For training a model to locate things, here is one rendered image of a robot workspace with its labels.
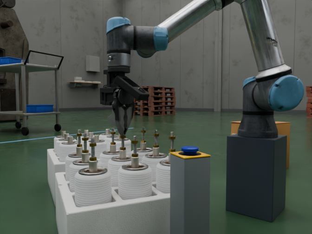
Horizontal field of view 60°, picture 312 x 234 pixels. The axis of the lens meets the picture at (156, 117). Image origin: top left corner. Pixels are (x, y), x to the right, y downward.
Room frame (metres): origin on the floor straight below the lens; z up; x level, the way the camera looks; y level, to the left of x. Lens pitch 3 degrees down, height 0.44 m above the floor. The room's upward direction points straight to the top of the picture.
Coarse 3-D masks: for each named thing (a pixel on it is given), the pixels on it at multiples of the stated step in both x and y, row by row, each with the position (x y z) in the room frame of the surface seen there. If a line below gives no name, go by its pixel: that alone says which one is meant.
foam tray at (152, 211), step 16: (64, 176) 0.92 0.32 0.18; (64, 192) 0.75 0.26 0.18; (112, 192) 0.75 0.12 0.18; (160, 192) 0.75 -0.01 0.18; (64, 208) 0.65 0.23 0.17; (80, 208) 0.64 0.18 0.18; (96, 208) 0.64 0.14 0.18; (112, 208) 0.65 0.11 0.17; (128, 208) 0.67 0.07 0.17; (144, 208) 0.69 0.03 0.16; (160, 208) 0.70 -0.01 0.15; (64, 224) 0.66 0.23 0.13; (80, 224) 0.62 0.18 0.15; (96, 224) 0.63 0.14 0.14; (112, 224) 0.65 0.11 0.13; (128, 224) 0.67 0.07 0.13; (144, 224) 0.69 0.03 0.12; (160, 224) 0.70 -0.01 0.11
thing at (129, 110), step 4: (124, 108) 0.88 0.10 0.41; (128, 108) 0.87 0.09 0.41; (124, 112) 0.87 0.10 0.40; (128, 112) 0.87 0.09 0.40; (124, 116) 0.87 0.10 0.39; (128, 116) 0.87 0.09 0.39; (124, 120) 0.87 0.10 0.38; (128, 120) 0.87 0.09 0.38; (124, 124) 0.87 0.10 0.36; (128, 124) 0.87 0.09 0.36; (124, 128) 0.87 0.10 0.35; (124, 132) 0.87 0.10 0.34
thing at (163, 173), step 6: (156, 168) 0.80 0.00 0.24; (162, 168) 0.77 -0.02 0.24; (168, 168) 0.76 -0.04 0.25; (156, 174) 0.79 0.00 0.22; (162, 174) 0.77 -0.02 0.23; (168, 174) 0.76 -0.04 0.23; (156, 180) 0.79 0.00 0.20; (162, 180) 0.77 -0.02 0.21; (168, 180) 0.76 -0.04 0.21; (156, 186) 0.79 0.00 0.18; (162, 186) 0.77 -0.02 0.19; (168, 186) 0.76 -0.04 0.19; (162, 192) 0.77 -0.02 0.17; (168, 192) 0.76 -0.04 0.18
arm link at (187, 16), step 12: (204, 0) 1.00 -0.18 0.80; (216, 0) 1.01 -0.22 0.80; (228, 0) 1.02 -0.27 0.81; (180, 12) 1.00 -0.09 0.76; (192, 12) 1.00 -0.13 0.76; (204, 12) 1.01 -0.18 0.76; (168, 24) 0.99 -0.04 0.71; (180, 24) 0.99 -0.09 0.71; (192, 24) 1.02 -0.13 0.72; (168, 36) 0.99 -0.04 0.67
